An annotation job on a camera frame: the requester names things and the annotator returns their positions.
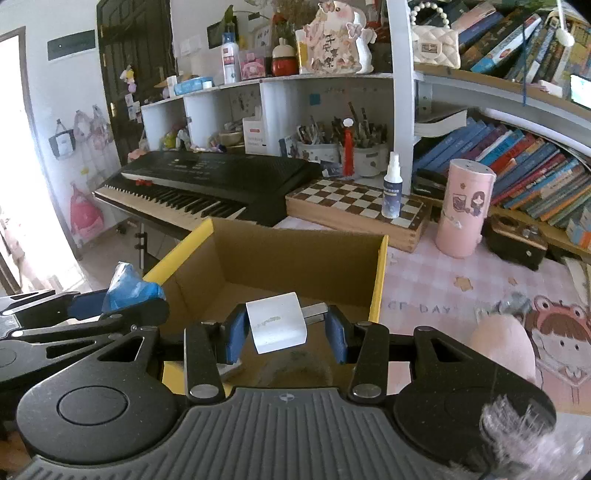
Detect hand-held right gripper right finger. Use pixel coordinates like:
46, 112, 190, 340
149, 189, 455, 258
324, 306, 509, 402

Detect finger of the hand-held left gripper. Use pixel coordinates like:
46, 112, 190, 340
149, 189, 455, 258
0, 289, 110, 329
0, 300, 169, 371

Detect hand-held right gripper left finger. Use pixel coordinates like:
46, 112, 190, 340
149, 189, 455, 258
69, 306, 249, 402

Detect blue wrapper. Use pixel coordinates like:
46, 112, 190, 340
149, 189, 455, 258
102, 261, 166, 311

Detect white charger plug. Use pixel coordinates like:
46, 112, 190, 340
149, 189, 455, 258
246, 292, 329, 355

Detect yellow cardboard box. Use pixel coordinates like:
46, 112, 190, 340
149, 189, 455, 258
143, 218, 389, 400

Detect pink plush pig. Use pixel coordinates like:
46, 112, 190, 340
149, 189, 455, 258
470, 314, 542, 386

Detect pink backpack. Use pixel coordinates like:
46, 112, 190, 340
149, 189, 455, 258
69, 182, 105, 241

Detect pink cartoon desk mat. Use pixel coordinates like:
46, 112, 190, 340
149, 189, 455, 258
274, 217, 591, 416

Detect wooden chessboard box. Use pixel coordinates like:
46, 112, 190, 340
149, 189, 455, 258
285, 178, 432, 254

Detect black keyboard piano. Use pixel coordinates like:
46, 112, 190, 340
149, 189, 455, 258
92, 150, 319, 238

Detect white spray bottle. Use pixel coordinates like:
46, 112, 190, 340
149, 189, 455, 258
381, 151, 403, 220

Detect dark blue tote bag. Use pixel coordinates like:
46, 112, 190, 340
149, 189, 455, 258
48, 120, 77, 160

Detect pink hanging bag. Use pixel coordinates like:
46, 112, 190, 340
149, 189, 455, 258
74, 106, 114, 153

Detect white pen cup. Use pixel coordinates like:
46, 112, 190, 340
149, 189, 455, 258
342, 117, 389, 178
295, 117, 342, 164

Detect pink cylindrical humidifier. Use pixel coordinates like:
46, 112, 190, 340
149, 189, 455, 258
436, 158, 497, 258

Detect small green correction tape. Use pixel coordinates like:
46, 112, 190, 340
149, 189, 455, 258
498, 291, 533, 315

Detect black wooden radio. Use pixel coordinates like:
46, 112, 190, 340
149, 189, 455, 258
482, 213, 549, 271

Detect white red-label file box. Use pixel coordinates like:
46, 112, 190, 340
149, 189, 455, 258
242, 108, 269, 155

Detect white fluffy fur trim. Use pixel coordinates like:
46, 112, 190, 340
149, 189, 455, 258
480, 383, 591, 480

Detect light blue tissue pack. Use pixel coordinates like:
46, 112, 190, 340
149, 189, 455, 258
173, 78, 208, 95

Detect thick white book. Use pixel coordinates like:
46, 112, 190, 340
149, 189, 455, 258
413, 108, 469, 139

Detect dark wooden door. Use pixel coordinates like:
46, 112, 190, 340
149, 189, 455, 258
97, 0, 174, 162

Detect row of colourful books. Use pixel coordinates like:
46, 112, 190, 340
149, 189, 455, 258
413, 115, 591, 232

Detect white shelf unit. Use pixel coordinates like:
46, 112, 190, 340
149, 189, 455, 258
141, 0, 591, 185

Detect orange and white carton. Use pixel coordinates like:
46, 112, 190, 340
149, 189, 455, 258
567, 217, 591, 247

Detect white bottle blue label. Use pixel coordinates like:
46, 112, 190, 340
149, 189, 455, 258
222, 32, 241, 85

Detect red round doll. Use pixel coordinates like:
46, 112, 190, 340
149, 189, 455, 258
271, 38, 298, 77

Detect pink decorated ornament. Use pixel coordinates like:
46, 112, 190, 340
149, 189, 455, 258
295, 1, 375, 75

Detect white quilted handbag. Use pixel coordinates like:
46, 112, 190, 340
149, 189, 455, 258
411, 2, 461, 70

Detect tablet with lit screen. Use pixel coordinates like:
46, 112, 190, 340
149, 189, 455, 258
570, 74, 591, 109

